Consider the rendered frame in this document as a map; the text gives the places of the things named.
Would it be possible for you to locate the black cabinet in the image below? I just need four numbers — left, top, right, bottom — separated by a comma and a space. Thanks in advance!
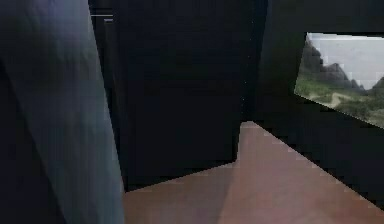
88, 0, 269, 193

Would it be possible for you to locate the window with landscape view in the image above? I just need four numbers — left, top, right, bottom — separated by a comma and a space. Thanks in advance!
293, 32, 384, 129

